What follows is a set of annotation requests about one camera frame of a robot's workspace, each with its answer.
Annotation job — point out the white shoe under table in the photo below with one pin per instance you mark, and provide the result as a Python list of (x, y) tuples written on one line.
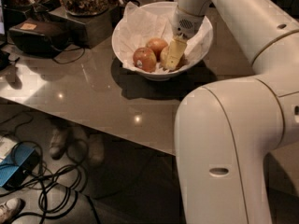
[(96, 150), (58, 143)]

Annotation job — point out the red apple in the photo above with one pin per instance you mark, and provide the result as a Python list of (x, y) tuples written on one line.
[(145, 59), (156, 44)]

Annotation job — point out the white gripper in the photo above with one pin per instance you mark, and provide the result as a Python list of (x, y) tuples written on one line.
[(185, 26)]

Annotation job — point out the red apple left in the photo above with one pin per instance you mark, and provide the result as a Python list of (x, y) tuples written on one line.
[(145, 59)]

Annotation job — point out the dark square jar stand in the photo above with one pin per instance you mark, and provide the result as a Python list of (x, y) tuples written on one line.
[(88, 31)]

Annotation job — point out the black device with label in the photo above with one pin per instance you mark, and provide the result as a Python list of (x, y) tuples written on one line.
[(40, 38)]

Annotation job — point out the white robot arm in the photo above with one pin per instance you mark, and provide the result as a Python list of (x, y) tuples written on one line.
[(224, 129)]

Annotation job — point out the blue box on floor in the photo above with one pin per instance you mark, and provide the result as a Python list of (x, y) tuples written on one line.
[(17, 165)]

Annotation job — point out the yellow-red apple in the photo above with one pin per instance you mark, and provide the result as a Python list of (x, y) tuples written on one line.
[(163, 58)]

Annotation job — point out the red apple back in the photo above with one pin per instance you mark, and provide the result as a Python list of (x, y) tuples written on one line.
[(156, 44)]

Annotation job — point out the white sneaker bottom left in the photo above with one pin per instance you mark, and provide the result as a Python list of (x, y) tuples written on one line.
[(10, 209)]

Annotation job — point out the white ceramic bowl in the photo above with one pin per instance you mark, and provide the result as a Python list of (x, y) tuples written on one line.
[(124, 47)]

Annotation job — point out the white paper liner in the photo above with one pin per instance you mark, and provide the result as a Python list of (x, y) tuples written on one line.
[(140, 25)]

